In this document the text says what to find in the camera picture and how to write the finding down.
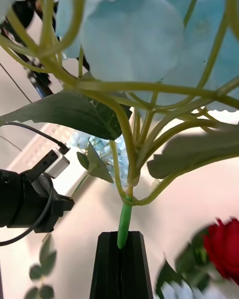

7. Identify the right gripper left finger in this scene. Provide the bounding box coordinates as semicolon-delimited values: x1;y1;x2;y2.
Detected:
89;231;122;299

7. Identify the red rose green stem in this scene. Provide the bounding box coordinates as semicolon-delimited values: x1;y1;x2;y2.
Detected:
155;216;239;299

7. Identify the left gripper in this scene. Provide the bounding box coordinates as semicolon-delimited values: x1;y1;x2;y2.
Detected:
22;173;76;234

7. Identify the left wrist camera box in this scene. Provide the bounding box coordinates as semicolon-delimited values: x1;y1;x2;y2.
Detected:
44;149;71;179

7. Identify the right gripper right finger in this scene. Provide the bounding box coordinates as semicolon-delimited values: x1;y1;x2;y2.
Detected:
120;231;154;299

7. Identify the pale blue flower green stem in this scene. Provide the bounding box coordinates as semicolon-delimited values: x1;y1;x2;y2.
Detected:
0;0;239;250
159;279;200;299
69;129;130;197

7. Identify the green leaf twig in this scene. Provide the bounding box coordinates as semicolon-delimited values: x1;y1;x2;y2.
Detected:
24;233;58;299

